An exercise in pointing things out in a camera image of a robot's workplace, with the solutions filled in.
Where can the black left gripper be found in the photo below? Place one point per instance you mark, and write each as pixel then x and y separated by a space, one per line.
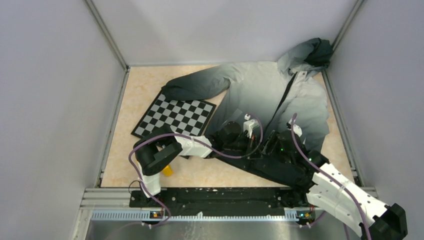
pixel 244 135

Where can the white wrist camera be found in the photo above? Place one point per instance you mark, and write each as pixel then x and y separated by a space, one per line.
pixel 249 125
pixel 296 129

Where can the yellow block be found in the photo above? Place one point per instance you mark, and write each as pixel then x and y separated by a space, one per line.
pixel 167 171

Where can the grey cable duct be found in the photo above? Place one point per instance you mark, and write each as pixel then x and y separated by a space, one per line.
pixel 147 216

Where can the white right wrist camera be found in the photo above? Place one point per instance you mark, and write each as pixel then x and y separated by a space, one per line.
pixel 296 129

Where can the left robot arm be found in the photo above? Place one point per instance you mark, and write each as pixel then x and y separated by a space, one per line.
pixel 155 151

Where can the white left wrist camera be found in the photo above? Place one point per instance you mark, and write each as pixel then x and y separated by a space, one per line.
pixel 249 125

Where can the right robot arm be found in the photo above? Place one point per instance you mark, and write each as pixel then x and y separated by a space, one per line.
pixel 323 186

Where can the black white checkerboard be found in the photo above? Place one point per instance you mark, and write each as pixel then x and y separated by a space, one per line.
pixel 183 117

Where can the grey gradient hooded jacket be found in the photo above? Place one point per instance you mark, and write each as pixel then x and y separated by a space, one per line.
pixel 273 91

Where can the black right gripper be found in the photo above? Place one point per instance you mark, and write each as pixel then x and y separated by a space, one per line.
pixel 272 139

